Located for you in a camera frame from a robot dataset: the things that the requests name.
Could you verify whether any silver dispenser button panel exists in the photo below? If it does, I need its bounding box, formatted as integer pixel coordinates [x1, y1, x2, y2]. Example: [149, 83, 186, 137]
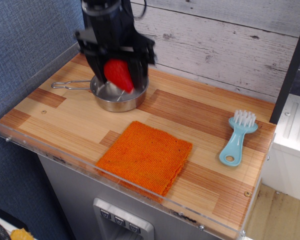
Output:
[93, 197, 155, 240]

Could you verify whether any white side counter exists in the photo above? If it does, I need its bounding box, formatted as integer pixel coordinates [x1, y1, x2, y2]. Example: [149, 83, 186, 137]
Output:
[261, 94, 300, 200]

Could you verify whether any black right upright post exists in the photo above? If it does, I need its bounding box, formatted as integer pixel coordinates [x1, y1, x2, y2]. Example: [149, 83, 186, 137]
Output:
[269, 36, 300, 124]

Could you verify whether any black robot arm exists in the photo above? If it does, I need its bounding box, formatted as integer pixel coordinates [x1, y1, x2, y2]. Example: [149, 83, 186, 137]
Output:
[74, 0, 155, 94]

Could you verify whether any light blue dish brush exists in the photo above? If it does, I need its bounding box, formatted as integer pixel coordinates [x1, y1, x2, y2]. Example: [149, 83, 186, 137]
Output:
[219, 109, 258, 167]

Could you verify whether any grey toy fridge cabinet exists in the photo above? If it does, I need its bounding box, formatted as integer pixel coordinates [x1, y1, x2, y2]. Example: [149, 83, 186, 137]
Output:
[36, 152, 223, 240]

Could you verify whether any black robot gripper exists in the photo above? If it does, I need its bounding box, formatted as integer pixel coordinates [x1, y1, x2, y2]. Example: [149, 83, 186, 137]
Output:
[74, 7, 156, 90]

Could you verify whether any small steel pan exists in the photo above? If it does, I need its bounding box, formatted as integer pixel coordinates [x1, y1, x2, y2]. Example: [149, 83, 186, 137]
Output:
[51, 76, 149, 113]

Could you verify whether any clear acrylic guard rail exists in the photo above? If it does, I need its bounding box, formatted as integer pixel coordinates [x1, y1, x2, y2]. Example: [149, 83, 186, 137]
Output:
[0, 36, 274, 239]

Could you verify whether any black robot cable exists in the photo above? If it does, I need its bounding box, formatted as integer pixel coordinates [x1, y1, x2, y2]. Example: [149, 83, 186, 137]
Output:
[133, 0, 148, 20]

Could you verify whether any orange knitted napkin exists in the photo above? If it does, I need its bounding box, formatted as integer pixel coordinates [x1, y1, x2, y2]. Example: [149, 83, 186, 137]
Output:
[96, 121, 193, 197]

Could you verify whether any red toy strawberry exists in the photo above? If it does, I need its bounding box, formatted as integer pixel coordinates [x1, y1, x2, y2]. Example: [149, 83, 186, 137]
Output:
[103, 58, 134, 94]

